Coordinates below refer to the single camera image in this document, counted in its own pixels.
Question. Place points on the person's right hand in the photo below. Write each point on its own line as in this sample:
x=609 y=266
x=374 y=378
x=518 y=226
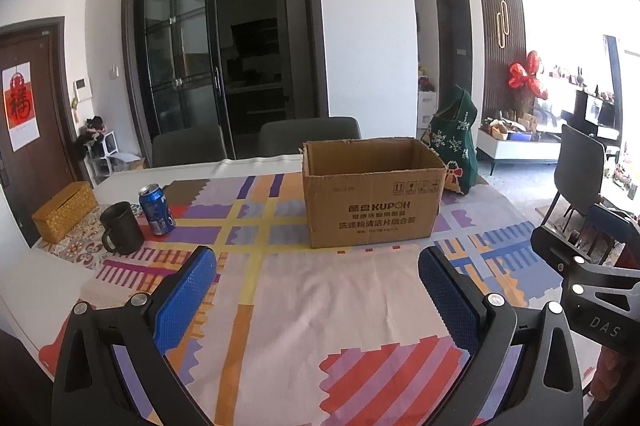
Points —
x=610 y=371

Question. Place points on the woven yellow tissue box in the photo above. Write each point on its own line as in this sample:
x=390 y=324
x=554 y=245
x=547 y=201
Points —
x=65 y=211

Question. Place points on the black glass sliding door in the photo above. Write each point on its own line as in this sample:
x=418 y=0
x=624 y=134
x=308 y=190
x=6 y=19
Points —
x=175 y=56

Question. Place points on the white low cabinet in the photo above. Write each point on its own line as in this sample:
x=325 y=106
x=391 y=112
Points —
x=520 y=151

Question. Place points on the red foil balloon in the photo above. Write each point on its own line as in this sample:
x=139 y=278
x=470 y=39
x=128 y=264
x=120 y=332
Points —
x=525 y=76

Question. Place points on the dark dining chair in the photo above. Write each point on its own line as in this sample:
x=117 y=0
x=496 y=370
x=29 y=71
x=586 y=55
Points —
x=580 y=166

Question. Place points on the gold wall ornament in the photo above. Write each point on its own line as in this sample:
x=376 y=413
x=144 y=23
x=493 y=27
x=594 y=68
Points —
x=502 y=23

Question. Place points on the blue soda can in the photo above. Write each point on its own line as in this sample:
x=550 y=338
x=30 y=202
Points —
x=157 y=211

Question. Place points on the grey dining chair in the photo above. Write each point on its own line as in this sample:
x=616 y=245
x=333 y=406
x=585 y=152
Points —
x=190 y=146
x=310 y=136

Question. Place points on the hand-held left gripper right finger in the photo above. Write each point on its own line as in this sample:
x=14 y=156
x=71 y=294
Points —
x=450 y=301

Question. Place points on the green knit bag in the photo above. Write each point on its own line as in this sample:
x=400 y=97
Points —
x=460 y=146

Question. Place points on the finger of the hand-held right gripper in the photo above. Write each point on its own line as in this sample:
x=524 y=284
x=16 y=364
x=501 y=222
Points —
x=612 y=236
x=600 y=276

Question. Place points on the colourful patterned tablecloth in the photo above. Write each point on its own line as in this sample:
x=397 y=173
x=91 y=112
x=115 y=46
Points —
x=300 y=306

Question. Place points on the black mug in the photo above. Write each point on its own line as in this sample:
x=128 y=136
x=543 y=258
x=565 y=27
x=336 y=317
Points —
x=122 y=228

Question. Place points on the dark interior door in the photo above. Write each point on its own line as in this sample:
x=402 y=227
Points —
x=452 y=56

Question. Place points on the brown cardboard box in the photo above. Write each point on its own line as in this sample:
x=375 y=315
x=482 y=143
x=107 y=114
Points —
x=370 y=216

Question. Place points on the red and white door poster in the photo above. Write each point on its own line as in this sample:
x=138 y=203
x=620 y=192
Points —
x=20 y=106

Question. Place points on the cluttered hallway shelf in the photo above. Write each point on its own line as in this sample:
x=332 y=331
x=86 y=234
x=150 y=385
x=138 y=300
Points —
x=426 y=98

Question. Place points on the dark plush toy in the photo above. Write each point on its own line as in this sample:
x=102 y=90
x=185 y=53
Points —
x=92 y=131

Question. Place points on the white shoe shelf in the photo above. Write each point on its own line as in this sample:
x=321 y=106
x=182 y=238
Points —
x=102 y=156

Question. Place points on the floral patterned placemat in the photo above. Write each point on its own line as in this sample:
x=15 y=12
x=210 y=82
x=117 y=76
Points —
x=75 y=251

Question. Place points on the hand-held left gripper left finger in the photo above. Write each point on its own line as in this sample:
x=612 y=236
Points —
x=185 y=301

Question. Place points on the white wall intercom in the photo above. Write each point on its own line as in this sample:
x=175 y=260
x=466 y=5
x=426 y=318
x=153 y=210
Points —
x=83 y=88

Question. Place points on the brown entrance door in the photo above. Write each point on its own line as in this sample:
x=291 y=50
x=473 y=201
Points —
x=50 y=106

